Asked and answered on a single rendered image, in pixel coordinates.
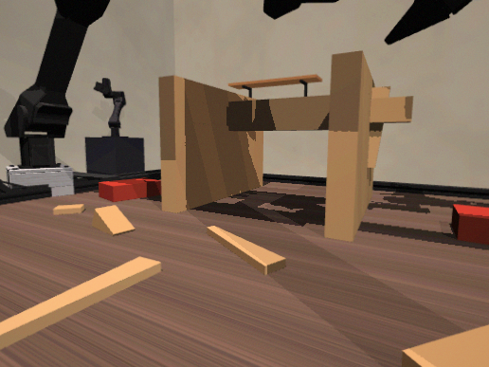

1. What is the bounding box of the wooden rail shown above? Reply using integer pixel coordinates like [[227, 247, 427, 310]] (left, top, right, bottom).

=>
[[226, 95, 413, 131]]

